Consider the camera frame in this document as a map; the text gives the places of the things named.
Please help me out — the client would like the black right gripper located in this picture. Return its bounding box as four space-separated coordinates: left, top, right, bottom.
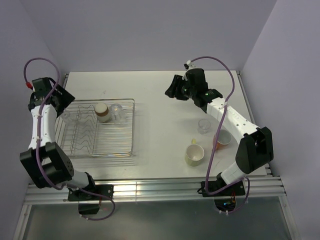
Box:
165 74 196 101

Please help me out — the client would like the small clear glass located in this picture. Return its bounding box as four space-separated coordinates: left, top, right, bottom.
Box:
197 119 211 135
60 110 77 124

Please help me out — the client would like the brown and white paper cup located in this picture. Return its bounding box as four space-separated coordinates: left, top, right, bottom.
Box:
94 102 111 123

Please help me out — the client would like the large clear glass tumbler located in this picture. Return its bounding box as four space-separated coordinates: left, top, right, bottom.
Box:
109 103 127 124

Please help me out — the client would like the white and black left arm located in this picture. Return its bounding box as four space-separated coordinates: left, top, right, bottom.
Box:
19 77 98 200

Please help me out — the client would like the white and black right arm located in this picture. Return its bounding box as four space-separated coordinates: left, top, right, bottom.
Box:
165 67 274 195

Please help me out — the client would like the yellow-green ceramic mug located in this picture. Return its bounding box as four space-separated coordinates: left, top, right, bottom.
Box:
184 138 205 167

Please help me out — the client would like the orange ceramic mug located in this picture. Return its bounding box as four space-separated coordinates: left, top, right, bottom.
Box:
212 129 232 151

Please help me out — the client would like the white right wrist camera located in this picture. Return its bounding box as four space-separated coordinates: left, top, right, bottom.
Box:
183 60 196 71

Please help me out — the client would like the metal wire dish rack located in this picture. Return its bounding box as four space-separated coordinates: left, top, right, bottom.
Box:
55 98 135 158

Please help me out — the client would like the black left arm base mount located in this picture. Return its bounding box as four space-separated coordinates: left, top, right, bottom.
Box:
67 184 116 219

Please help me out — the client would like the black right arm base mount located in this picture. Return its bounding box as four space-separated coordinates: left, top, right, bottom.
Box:
197 178 246 212

